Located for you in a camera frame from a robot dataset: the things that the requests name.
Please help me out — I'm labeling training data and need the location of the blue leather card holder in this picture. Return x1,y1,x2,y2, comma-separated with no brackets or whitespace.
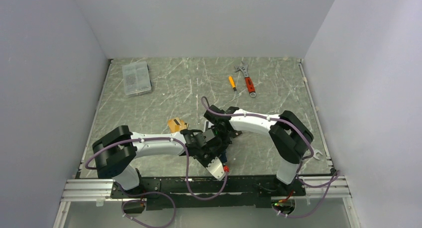
219,151,227,163

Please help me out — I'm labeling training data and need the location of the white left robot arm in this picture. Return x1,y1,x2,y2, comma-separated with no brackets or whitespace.
85,125,231,198

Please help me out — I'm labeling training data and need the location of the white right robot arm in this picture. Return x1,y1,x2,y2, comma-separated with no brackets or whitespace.
204,106,314,196

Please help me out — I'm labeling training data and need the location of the white card stack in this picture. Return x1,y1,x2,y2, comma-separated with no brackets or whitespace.
204,121,212,130

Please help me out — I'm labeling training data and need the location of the gold card stack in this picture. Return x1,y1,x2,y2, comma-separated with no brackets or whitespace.
167,117,189,133

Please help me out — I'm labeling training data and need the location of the orange screwdriver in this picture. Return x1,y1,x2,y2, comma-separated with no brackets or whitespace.
228,76,238,96

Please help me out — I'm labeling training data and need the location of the red adjustable wrench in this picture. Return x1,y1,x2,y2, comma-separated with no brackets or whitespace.
234,61,256,98

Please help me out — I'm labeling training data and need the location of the clear plastic screw box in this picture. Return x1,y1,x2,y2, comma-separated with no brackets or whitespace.
122,61,152,96

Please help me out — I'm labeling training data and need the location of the silver open-end wrench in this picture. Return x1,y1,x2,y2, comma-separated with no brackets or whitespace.
312,149,323,160

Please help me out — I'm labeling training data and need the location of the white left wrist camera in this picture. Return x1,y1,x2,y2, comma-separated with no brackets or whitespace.
206,157,227,181

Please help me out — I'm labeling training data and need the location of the black base frame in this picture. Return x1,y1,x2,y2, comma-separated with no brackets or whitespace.
110,175,306,211

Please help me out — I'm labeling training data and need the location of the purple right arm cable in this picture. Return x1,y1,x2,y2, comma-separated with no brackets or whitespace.
200,96,342,220

